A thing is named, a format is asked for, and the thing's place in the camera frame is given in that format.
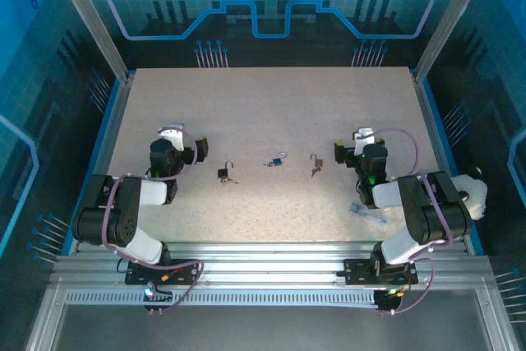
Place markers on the aluminium table side rail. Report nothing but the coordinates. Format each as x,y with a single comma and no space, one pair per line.
102,162
433,121

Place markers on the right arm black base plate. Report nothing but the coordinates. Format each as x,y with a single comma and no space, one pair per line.
353,271

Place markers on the blue padlock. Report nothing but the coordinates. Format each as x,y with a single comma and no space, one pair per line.
278,162

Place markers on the brass padlock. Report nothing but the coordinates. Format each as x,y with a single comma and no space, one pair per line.
317,163

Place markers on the clear plastic bag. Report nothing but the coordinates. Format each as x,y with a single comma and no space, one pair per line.
370,217

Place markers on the black controller board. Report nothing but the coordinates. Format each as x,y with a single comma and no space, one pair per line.
386,305
156,308

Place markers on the black padlock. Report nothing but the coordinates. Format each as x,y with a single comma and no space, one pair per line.
223,173

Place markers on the left arm white wrist camera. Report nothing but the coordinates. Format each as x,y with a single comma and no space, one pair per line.
174,135

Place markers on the aluminium frame post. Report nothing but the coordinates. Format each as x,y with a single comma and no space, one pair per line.
446,18
93,18

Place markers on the arm white wrist camera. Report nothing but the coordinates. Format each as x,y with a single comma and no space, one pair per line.
174,135
363,135

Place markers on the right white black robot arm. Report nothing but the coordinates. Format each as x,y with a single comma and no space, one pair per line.
431,211

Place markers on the right arm white wrist camera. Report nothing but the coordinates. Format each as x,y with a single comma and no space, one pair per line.
363,135

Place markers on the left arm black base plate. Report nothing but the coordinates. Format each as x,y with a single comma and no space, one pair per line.
187,271

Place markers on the white black plush toy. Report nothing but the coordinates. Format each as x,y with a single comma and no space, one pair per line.
476,199

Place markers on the aluminium mounting rail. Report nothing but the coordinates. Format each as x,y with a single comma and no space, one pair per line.
267,262

